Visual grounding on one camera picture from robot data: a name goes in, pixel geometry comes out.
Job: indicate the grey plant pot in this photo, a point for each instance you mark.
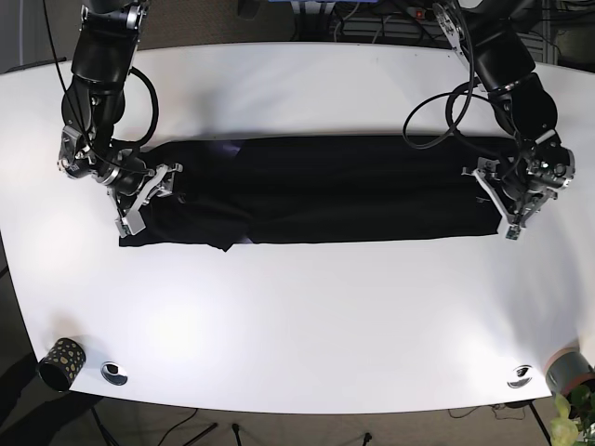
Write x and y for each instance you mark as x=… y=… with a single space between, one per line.
x=567 y=369

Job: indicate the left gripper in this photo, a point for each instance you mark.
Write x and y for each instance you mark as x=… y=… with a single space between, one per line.
x=520 y=191

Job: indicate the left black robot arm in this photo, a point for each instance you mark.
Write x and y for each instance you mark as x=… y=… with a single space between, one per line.
x=503 y=68

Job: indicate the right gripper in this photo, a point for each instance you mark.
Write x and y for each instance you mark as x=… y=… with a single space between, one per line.
x=134 y=185

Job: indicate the right metal table grommet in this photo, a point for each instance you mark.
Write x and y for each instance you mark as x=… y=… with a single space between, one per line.
x=520 y=376

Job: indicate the left metal table grommet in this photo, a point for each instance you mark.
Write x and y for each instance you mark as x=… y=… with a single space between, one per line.
x=114 y=373

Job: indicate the black floral cup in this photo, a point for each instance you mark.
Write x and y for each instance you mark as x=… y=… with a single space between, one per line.
x=61 y=365

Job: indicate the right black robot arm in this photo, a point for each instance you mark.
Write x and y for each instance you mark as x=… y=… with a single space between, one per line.
x=94 y=102

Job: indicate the metal table grommet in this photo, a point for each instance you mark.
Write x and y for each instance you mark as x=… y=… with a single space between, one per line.
x=520 y=376
x=114 y=373

